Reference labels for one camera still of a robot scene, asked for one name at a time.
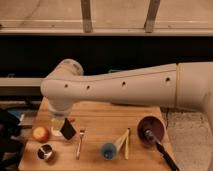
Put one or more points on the black handled ladle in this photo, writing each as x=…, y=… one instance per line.
x=152, y=139

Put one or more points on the maroon plate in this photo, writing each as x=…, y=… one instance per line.
x=154, y=125

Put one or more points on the grey left window post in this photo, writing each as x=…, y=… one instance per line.
x=86, y=16

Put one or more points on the grey window post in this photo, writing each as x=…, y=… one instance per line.
x=151, y=15
x=86, y=16

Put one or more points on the red yellow apple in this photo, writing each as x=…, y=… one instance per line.
x=41, y=134

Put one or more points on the green plastic tray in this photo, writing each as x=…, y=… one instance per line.
x=114, y=71

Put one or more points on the white cup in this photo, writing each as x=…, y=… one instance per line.
x=56, y=133

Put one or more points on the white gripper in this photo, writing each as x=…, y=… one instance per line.
x=59, y=109

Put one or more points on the wooden stick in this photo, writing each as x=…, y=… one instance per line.
x=126, y=152

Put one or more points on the silver fork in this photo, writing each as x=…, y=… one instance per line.
x=81, y=135

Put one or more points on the black bag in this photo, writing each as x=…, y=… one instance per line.
x=9, y=148

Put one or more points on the grey right window post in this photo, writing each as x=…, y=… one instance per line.
x=151, y=15

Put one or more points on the metal cup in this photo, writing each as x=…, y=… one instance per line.
x=45, y=152

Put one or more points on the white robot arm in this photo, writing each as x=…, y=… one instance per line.
x=182, y=85

